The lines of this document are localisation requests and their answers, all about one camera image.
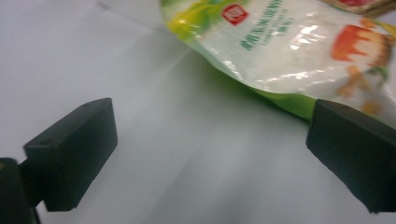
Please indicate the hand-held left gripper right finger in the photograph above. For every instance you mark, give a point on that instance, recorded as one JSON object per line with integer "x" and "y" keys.
{"x": 355, "y": 149}

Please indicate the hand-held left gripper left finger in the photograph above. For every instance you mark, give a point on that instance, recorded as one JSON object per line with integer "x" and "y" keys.
{"x": 71, "y": 149}

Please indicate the white and green food packet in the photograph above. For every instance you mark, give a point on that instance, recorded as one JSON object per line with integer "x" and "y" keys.
{"x": 280, "y": 62}

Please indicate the brown food packet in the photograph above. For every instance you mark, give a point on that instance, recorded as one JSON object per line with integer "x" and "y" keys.
{"x": 373, "y": 9}

